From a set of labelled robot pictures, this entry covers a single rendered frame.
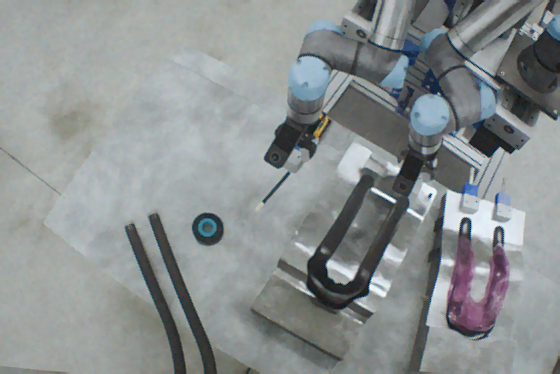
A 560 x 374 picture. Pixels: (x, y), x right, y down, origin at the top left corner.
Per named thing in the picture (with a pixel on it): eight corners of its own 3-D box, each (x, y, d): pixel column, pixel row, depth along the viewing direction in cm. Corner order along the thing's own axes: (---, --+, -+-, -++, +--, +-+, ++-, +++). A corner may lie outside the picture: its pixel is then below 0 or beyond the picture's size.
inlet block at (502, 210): (493, 178, 146) (500, 172, 141) (507, 183, 146) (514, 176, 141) (489, 220, 141) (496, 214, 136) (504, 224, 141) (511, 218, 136)
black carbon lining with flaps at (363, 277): (361, 173, 140) (367, 159, 131) (413, 204, 138) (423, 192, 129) (291, 288, 129) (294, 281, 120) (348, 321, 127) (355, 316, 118)
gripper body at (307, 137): (325, 125, 127) (331, 100, 115) (306, 154, 124) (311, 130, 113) (296, 110, 128) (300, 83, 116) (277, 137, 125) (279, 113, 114)
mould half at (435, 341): (441, 197, 146) (454, 183, 136) (517, 217, 145) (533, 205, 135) (407, 372, 129) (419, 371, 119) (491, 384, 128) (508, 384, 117)
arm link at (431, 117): (459, 118, 99) (422, 132, 99) (452, 140, 109) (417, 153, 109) (442, 85, 101) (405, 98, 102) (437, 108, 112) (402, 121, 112)
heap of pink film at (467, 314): (453, 233, 137) (463, 224, 129) (508, 246, 136) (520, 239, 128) (436, 327, 128) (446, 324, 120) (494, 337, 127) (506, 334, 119)
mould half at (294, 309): (348, 154, 149) (356, 133, 137) (428, 202, 146) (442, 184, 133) (250, 310, 134) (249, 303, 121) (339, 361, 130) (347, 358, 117)
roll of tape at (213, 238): (205, 252, 139) (204, 248, 135) (187, 228, 140) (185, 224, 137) (230, 233, 141) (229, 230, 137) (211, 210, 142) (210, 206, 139)
